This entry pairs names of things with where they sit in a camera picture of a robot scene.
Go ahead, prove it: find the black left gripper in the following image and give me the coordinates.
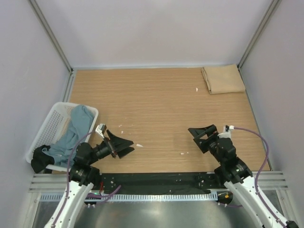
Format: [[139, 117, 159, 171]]
[[87, 130, 133, 165]]

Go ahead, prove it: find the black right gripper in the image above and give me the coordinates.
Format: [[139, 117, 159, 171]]
[[188, 125, 225, 165]]

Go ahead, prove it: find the beige t shirt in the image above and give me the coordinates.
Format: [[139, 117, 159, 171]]
[[201, 64, 246, 95]]

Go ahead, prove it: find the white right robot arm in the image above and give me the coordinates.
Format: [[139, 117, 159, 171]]
[[188, 125, 298, 228]]

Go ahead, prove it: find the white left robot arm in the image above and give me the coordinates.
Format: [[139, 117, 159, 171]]
[[44, 130, 134, 228]]

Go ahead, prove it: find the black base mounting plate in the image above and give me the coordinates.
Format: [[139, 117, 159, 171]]
[[94, 172, 225, 195]]

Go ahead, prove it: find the blue grey t shirt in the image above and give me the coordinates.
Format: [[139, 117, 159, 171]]
[[45, 105, 94, 167]]

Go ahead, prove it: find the white plastic laundry basket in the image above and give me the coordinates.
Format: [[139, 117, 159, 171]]
[[24, 102, 99, 174]]

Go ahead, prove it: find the black t shirt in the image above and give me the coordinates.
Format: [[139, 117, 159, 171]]
[[30, 145, 55, 173]]

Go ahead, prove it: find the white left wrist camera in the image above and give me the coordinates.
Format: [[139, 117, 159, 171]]
[[95, 123, 106, 138]]

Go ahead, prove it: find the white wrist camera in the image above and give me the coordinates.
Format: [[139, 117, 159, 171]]
[[95, 123, 106, 138], [218, 125, 234, 139]]

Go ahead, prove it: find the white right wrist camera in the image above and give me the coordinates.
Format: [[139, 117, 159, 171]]
[[218, 125, 234, 139]]

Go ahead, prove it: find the white slotted cable duct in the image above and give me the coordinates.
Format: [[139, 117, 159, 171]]
[[40, 191, 218, 202]]

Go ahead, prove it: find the aluminium frame rail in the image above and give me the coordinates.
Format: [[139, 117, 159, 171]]
[[28, 171, 288, 193]]

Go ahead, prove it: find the right aluminium corner post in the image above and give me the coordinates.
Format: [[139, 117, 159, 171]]
[[237, 0, 282, 71]]

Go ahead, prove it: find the aluminium corner post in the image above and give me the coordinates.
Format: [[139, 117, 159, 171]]
[[28, 0, 73, 74], [237, 0, 282, 71]]

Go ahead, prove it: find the left aluminium corner post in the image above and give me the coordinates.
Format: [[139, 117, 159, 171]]
[[28, 0, 73, 74]]

